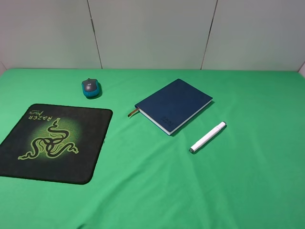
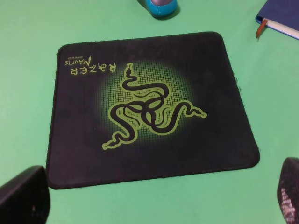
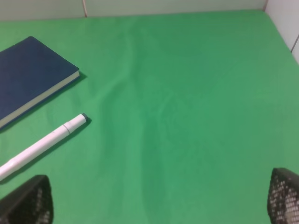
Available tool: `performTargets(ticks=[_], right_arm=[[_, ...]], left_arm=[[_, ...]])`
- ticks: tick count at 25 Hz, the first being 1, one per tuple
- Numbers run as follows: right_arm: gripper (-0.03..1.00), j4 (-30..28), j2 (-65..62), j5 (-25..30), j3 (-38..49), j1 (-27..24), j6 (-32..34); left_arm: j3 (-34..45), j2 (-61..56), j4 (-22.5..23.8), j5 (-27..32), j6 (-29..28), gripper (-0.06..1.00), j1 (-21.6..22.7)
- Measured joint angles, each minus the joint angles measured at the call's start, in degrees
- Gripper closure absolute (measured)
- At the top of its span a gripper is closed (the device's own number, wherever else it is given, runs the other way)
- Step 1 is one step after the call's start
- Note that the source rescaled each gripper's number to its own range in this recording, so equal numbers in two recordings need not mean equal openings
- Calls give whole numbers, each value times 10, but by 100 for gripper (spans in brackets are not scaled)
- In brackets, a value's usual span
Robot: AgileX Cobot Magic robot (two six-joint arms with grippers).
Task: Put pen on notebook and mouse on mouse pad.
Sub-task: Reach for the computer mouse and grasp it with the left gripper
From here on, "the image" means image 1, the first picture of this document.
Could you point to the dark blue notebook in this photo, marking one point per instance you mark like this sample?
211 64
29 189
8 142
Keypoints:
172 106

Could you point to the green tablecloth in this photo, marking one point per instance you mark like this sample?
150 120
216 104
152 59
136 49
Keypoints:
251 175

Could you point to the black green mouse pad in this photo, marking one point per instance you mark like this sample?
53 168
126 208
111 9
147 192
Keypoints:
55 143

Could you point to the white marker pen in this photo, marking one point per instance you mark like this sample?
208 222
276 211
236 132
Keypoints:
202 141

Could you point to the grey teal computer mouse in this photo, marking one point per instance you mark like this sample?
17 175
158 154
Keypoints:
91 88

